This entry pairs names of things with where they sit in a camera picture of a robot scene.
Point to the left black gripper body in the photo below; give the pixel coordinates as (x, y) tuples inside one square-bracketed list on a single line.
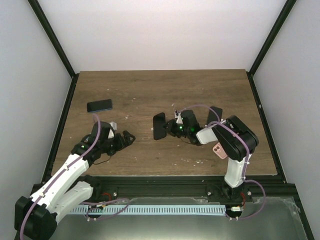
[(112, 148)]

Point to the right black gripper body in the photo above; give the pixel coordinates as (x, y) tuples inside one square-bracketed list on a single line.
[(178, 131)]

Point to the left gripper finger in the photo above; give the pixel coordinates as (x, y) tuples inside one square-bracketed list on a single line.
[(128, 137), (122, 146)]

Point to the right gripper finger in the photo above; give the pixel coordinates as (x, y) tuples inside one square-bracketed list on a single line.
[(168, 125), (169, 132)]

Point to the black phone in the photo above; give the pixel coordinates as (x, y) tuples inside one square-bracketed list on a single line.
[(159, 122), (99, 105)]

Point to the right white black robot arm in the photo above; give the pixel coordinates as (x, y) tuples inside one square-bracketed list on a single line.
[(234, 139)]

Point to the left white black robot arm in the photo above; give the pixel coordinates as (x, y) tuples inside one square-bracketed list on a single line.
[(37, 216)]

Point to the black phone case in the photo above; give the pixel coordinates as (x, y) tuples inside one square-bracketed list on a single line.
[(215, 114)]

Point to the pink phone case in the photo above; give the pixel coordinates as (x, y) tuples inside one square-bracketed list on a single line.
[(219, 151)]

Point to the black phone in blue case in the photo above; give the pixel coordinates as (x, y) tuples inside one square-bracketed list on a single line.
[(99, 105)]

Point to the metal sheet panel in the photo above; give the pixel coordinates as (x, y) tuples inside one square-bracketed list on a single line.
[(272, 218)]

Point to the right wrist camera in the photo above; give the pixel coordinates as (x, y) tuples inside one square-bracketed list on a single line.
[(186, 118)]

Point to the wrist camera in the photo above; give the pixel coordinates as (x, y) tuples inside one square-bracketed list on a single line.
[(186, 118), (114, 125)]

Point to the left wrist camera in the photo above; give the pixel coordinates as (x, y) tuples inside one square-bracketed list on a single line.
[(114, 125)]

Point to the light blue slotted cable duct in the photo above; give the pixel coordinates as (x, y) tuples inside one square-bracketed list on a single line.
[(199, 210)]

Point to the black aluminium frame rail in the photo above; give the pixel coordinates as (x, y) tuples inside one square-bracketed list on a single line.
[(212, 188)]

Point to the left black frame post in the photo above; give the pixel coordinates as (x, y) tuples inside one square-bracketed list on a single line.
[(43, 20)]

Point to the black frame post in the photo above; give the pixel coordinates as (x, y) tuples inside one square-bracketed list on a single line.
[(43, 20), (279, 22)]

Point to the right black frame post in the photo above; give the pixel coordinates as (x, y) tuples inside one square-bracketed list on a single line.
[(279, 22)]

